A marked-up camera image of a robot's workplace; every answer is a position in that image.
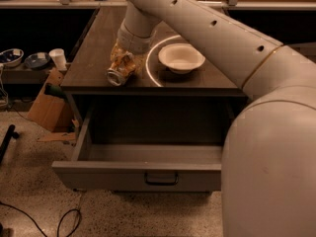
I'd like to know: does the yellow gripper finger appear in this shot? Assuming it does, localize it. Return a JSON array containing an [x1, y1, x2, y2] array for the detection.
[[133, 54, 147, 74], [111, 42, 124, 63]]

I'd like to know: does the blue bowl on shelf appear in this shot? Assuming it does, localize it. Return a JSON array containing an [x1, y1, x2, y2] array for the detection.
[[24, 52, 50, 70]]

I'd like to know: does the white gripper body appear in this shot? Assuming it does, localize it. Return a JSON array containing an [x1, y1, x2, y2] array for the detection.
[[117, 24, 155, 54]]

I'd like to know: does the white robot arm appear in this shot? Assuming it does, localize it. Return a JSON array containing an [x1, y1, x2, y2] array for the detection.
[[118, 0, 316, 237]]

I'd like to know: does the white bowl on counter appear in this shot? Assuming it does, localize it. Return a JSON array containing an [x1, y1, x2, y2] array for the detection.
[[158, 43, 205, 74]]

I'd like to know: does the white paper cup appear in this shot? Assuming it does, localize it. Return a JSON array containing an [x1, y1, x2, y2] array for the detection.
[[49, 48, 66, 71]]

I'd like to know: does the black floor cable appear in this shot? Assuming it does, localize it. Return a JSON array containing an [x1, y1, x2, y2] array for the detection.
[[0, 200, 83, 237]]

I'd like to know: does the open grey top drawer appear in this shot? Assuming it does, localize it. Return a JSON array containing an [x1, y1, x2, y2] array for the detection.
[[52, 109, 233, 193]]

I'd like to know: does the white patterned bowl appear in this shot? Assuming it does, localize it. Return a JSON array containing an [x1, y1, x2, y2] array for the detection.
[[0, 48, 24, 68]]

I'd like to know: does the black drawer handle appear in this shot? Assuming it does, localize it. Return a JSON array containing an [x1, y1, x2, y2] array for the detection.
[[144, 173, 179, 186]]

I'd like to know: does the brown cardboard box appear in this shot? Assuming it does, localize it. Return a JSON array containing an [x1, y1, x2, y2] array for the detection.
[[28, 68, 73, 132]]

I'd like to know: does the black left stand leg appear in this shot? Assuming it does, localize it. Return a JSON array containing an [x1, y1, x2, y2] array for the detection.
[[0, 124, 20, 163]]

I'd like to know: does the flat cardboard piece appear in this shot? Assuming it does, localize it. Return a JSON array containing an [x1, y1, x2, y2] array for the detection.
[[38, 132, 76, 142]]

